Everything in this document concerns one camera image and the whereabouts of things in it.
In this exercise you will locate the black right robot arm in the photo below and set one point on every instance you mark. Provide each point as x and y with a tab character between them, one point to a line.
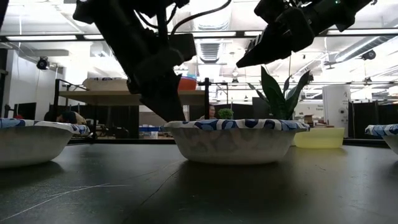
342	12

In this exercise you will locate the teal plastic bowl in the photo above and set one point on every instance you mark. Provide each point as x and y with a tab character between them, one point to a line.
192	76

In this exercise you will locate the yellow plastic bowl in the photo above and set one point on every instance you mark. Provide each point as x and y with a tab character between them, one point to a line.
320	138

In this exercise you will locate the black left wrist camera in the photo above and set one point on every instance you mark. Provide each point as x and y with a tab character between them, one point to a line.
184	46

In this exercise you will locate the red plastic bowl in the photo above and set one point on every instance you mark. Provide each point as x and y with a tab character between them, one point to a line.
186	84

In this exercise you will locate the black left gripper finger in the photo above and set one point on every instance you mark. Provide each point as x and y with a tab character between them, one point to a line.
174	99
157	102

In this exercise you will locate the white round column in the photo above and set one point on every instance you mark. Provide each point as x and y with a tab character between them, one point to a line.
336	105

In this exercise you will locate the wooden shelf with black posts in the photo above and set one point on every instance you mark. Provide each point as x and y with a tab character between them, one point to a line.
109	98

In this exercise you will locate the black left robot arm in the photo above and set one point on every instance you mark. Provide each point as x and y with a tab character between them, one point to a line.
118	28

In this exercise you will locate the black ceiling camera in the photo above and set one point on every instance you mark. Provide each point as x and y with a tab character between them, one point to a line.
43	63
368	55

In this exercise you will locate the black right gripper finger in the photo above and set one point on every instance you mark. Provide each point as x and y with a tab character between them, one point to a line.
257	41
264	54

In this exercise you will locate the black table mat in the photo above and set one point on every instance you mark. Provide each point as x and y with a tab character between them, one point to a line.
217	193

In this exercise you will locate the green snake plant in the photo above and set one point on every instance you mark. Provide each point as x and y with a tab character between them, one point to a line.
278	99

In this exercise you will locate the person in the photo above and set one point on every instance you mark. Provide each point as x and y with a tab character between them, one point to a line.
211	112
70	117

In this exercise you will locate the small round green bush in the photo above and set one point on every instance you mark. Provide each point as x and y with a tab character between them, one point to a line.
225	113

